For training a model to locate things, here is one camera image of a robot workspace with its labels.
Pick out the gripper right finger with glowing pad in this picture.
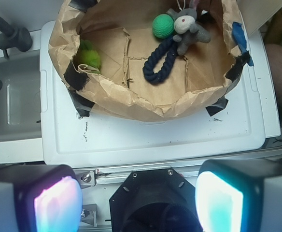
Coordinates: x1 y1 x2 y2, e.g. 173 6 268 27
195 158 282 232

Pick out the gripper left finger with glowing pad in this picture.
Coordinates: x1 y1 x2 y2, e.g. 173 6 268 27
0 164 83 232

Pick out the green plush animal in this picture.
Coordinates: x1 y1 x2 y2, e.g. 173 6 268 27
74 39 101 74

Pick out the grey plush animal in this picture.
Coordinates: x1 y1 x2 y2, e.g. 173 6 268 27
167 8 211 56

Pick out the brown paper bag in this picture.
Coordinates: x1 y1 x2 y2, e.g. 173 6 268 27
49 0 242 121

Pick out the green dimpled ball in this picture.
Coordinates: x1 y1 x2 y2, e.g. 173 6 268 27
152 14 174 39

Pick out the metal corner bracket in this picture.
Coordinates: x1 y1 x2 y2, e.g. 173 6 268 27
81 204 97 228

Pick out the aluminium rail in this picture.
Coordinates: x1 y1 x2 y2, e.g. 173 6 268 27
73 147 282 188

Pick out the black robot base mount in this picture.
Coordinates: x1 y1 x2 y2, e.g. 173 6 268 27
109 168 203 232

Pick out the dark blue rope ring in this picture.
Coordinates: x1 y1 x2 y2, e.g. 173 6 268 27
142 36 180 85

